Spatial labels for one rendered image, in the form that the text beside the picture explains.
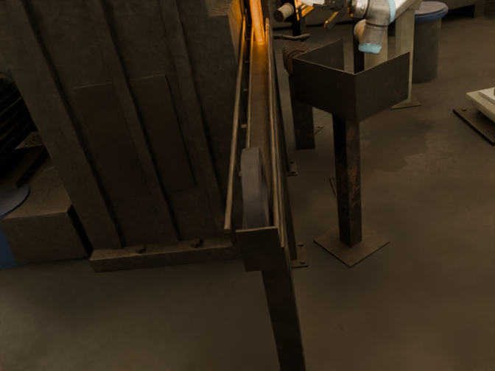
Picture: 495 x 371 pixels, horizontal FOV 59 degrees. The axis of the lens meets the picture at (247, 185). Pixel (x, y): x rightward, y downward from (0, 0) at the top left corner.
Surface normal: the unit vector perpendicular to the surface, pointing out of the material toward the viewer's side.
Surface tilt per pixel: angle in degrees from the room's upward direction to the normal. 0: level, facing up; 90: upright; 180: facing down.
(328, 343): 0
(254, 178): 35
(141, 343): 0
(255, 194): 55
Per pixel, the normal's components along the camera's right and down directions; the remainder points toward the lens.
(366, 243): -0.16, -0.83
